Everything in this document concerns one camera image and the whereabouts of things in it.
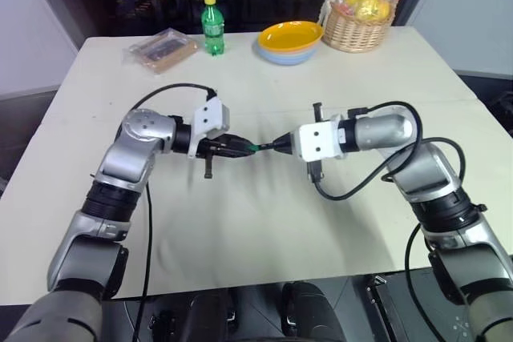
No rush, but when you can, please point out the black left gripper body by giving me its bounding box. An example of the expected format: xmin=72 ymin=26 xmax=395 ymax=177
xmin=196 ymin=132 xmax=234 ymax=179

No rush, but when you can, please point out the yellow bowl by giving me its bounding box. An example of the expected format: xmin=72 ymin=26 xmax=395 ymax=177
xmin=257 ymin=20 xmax=325 ymax=56

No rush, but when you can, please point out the black flat box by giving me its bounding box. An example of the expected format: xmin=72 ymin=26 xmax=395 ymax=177
xmin=365 ymin=272 xmax=442 ymax=342

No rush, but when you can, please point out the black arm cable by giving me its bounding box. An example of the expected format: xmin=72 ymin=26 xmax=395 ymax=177
xmin=130 ymin=83 xmax=220 ymax=342
xmin=310 ymin=101 xmax=468 ymax=292

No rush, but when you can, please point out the dark rounded shape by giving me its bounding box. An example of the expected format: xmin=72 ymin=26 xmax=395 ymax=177
xmin=184 ymin=290 xmax=243 ymax=342
xmin=279 ymin=281 xmax=335 ymax=342

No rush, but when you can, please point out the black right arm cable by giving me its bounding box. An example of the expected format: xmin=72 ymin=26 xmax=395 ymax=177
xmin=310 ymin=101 xmax=468 ymax=292

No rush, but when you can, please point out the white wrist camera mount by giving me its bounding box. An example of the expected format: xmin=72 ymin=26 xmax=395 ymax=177
xmin=291 ymin=119 xmax=348 ymax=163
xmin=187 ymin=96 xmax=232 ymax=160

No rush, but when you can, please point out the green plastic bottle yellow cap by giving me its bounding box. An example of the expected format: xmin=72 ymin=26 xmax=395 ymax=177
xmin=200 ymin=0 xmax=227 ymax=56

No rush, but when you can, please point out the plastic wrapped cardboard box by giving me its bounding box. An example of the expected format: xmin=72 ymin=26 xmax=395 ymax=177
xmin=121 ymin=28 xmax=199 ymax=76

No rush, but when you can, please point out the blue bowl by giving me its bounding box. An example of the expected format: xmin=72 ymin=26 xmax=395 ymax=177
xmin=252 ymin=43 xmax=320 ymax=67

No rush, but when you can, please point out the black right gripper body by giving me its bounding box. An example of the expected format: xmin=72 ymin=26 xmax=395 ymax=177
xmin=305 ymin=103 xmax=325 ymax=183

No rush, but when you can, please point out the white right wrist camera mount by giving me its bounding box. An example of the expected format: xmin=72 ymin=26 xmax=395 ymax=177
xmin=291 ymin=119 xmax=348 ymax=163

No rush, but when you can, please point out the wicker basket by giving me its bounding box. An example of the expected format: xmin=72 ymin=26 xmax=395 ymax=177
xmin=321 ymin=0 xmax=396 ymax=54

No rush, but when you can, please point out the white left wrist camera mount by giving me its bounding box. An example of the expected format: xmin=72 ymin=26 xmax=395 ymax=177
xmin=187 ymin=96 xmax=232 ymax=160

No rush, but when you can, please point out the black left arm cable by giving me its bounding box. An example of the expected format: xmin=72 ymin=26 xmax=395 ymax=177
xmin=130 ymin=83 xmax=220 ymax=342

